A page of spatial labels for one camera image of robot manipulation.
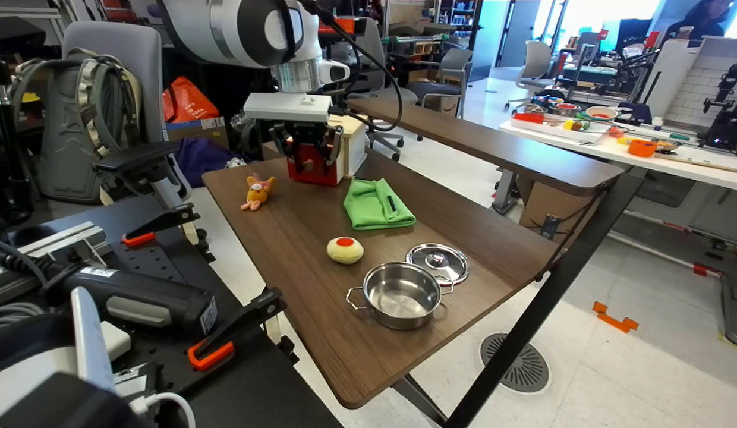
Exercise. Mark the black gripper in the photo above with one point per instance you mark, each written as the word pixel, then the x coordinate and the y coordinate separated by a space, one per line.
pixel 309 133

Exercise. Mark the red drawer with wooden knob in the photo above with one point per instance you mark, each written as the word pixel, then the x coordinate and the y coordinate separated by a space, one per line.
pixel 312 169

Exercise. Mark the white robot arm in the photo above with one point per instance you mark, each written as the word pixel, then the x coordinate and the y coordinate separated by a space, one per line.
pixel 227 26

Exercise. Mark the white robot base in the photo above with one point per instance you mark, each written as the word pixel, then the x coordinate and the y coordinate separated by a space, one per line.
pixel 28 387

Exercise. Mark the orange plush toy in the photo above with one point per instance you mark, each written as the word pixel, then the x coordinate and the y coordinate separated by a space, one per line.
pixel 258 192

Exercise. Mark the green folded cloth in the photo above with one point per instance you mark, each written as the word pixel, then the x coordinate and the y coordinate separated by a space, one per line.
pixel 371 206

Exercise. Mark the yellow round toy red dot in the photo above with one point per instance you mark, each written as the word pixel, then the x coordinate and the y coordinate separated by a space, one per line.
pixel 346 251

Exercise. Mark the dark blue bag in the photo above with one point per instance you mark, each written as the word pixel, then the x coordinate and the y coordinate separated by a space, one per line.
pixel 204 154

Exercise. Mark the grey swivel chair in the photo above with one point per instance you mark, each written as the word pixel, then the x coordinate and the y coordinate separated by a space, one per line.
pixel 377 55

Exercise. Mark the red orange tray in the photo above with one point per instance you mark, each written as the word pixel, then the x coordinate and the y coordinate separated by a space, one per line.
pixel 341 26

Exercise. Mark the orange bag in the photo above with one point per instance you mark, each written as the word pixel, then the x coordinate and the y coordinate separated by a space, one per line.
pixel 186 102

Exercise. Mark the steel pot lid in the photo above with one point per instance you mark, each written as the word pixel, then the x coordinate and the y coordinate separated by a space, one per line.
pixel 439 265

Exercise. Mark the grey mesh chair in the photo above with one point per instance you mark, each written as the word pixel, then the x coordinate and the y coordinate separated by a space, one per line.
pixel 456 68

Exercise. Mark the raised brown desk shelf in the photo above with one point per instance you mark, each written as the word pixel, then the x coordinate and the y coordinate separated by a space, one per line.
pixel 478 139

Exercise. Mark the black grey handheld device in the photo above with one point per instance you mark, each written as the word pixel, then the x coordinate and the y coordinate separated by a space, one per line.
pixel 146 298

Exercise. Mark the red flat item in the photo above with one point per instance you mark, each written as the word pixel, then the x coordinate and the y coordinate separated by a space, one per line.
pixel 529 118

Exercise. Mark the grey high-back office chair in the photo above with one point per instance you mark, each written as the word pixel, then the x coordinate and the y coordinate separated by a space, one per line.
pixel 122 44

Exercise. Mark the grey camouflage backpack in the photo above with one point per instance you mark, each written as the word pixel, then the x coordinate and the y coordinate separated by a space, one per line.
pixel 67 133

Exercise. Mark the cardboard box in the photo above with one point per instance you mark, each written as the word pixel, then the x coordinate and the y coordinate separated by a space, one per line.
pixel 554 208

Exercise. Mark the round floor drain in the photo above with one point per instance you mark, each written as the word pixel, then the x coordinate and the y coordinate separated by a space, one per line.
pixel 515 364

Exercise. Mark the orange cup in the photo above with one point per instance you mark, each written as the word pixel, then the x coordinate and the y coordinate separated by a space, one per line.
pixel 640 148

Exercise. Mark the orange floor marker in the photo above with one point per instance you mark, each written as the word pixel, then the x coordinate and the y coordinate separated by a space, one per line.
pixel 615 322

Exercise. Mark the white work table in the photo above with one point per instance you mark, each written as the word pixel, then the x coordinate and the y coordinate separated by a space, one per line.
pixel 703 169

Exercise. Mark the white slatted board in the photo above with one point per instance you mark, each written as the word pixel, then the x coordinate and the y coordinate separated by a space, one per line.
pixel 703 78

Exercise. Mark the seated person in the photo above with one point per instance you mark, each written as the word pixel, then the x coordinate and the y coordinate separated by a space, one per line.
pixel 704 20

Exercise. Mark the black stand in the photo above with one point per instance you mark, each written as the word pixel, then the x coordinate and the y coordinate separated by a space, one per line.
pixel 728 110

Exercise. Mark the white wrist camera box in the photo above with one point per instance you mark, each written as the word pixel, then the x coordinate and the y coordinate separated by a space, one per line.
pixel 289 107

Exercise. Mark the aluminium rail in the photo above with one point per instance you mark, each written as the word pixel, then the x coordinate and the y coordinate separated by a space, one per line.
pixel 60 239

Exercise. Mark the black desk leg frame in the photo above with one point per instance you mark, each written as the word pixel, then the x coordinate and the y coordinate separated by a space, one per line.
pixel 544 299

